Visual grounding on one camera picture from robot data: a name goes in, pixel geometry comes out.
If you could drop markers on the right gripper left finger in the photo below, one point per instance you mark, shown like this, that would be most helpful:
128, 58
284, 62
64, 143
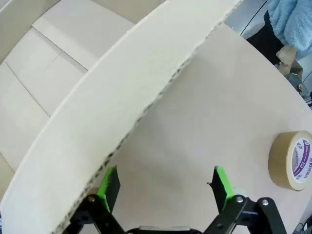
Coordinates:
107, 185

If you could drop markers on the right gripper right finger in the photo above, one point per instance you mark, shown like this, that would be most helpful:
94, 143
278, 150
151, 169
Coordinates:
223, 187

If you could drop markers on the brown packing tape roll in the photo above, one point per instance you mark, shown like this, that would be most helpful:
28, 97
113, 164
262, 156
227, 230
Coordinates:
285, 161

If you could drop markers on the brown cardboard box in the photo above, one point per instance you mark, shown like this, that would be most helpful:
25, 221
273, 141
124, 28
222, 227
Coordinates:
102, 102

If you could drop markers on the person's left forearm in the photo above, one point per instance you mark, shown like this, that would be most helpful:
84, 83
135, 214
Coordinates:
301, 39

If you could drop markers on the person's left hand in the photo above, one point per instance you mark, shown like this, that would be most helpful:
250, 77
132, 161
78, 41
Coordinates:
287, 54

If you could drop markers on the person in light blue fleece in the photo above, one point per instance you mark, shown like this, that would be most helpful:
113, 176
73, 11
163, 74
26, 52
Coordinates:
280, 14

